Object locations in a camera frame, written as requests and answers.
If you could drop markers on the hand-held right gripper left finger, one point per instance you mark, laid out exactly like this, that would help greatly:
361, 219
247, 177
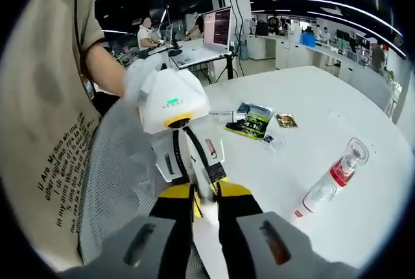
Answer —
172, 243

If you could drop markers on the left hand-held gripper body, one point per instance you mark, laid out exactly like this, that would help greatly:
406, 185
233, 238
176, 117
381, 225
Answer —
175, 97

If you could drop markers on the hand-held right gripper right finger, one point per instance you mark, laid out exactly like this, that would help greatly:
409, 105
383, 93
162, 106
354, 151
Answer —
240, 243

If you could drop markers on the tall red-collared skincare bottle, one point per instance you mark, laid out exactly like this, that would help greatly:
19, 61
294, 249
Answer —
324, 188

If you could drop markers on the blue storage bin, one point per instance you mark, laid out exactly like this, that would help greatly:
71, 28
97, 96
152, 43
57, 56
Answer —
308, 39

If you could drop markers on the green black sachet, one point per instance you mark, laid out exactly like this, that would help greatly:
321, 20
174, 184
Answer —
248, 128

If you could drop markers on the clear sachet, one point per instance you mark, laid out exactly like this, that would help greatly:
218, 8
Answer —
274, 144

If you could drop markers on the black tripod stand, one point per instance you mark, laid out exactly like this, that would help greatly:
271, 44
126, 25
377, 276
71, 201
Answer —
231, 68

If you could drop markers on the silver dark sachet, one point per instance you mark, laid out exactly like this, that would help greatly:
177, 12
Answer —
256, 108

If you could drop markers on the gold sachet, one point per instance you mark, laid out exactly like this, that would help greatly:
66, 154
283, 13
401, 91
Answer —
286, 120

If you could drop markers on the open silver laptop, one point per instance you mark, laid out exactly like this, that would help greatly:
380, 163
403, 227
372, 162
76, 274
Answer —
217, 27

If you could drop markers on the water jug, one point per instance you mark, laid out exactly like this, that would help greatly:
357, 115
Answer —
243, 52

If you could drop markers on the person in beige shirt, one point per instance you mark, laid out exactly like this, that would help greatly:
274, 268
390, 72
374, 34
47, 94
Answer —
39, 97

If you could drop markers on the long ceiling light strip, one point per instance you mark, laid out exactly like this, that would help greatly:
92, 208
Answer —
340, 5
356, 25

